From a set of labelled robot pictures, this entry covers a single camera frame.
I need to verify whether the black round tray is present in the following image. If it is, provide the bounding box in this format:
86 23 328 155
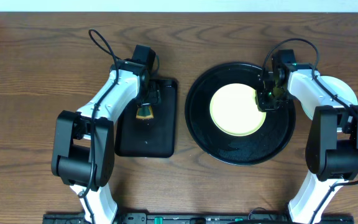
185 62 296 166

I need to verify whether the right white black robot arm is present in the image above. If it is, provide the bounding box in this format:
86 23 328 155
257 60 358 223

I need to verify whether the black rectangular tray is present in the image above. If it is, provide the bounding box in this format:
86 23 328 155
114 79 178 158

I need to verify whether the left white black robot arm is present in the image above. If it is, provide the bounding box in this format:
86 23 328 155
51 57 155 223

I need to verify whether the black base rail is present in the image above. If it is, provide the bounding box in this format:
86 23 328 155
42 212 355 224

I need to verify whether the yellow green sponge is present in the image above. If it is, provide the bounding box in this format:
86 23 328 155
135 105 154 120

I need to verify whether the yellow plate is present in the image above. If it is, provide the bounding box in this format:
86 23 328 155
209 83 267 137

